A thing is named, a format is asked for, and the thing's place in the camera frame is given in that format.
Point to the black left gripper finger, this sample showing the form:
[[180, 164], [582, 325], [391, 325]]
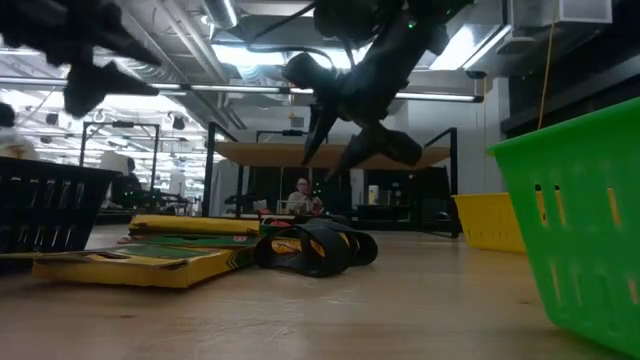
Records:
[[127, 47], [117, 82]]

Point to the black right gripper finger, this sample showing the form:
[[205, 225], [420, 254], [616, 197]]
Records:
[[390, 145], [322, 125]]

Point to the black plastic basket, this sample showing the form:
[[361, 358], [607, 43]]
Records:
[[50, 210]]

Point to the yellow green crayon box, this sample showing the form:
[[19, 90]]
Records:
[[200, 241], [190, 225], [150, 272]]

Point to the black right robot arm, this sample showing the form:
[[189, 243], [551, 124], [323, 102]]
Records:
[[360, 17]]

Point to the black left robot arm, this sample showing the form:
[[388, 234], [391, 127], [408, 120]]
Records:
[[12, 22]]

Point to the wooden shelf riser black legs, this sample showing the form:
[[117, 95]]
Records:
[[280, 155]]

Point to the white canister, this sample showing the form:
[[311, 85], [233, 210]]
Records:
[[373, 195]]

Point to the hanging linear light bar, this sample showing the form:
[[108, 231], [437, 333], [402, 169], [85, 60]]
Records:
[[435, 96]]

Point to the person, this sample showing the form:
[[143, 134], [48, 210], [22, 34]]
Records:
[[302, 197], [127, 185], [12, 142]]

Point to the ceiling light panel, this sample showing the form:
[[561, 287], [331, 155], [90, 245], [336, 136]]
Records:
[[465, 47]]

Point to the yellow plastic basket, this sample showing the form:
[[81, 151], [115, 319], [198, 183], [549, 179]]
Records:
[[485, 220]]

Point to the green plastic basket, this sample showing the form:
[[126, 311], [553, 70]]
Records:
[[575, 160]]

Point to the white ceiling air unit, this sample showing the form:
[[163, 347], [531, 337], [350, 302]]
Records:
[[560, 11]]

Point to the black metal gantry frame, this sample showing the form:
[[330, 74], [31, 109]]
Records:
[[292, 133], [120, 124]]

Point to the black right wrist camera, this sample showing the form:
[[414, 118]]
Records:
[[307, 72]]

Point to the silver ventilation duct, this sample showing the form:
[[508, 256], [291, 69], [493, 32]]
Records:
[[222, 12]]

